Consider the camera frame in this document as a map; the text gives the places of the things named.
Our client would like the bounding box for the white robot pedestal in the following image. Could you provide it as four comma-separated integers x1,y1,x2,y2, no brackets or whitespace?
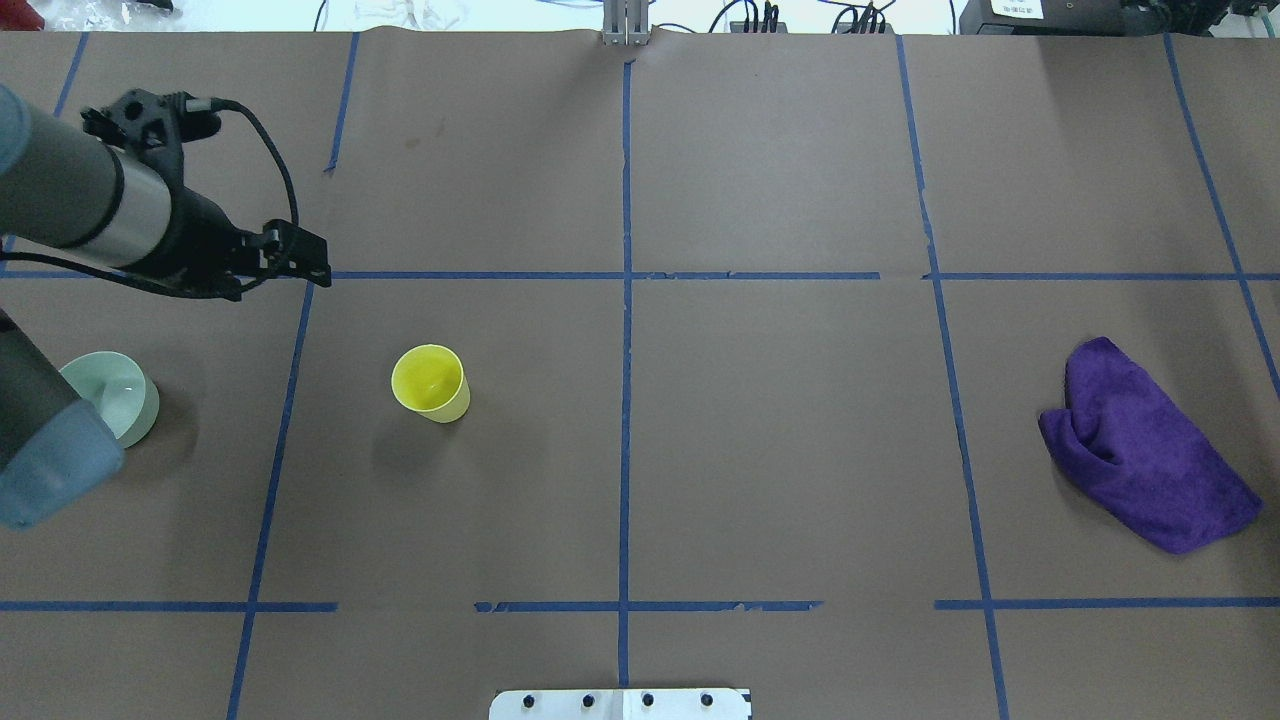
488,687,754,719

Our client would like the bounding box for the yellow plastic cup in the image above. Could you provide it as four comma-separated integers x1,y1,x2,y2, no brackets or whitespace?
390,345,471,424

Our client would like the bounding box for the aluminium frame post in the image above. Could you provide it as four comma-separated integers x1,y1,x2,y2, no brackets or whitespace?
600,0,652,47

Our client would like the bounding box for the green ceramic bowl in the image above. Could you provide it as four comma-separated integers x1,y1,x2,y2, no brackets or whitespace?
59,351,160,448

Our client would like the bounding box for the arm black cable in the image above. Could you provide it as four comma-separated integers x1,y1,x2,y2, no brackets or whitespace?
0,97,301,301

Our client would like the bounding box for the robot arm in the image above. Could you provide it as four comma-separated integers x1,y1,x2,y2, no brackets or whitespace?
1,88,332,530

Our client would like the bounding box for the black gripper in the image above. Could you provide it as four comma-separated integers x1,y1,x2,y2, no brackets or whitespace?
150,187,332,301

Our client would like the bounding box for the black box device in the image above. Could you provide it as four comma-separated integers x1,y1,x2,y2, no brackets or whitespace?
957,1,1172,37

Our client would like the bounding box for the purple cloth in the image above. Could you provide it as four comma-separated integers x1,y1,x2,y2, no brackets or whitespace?
1037,337,1265,555

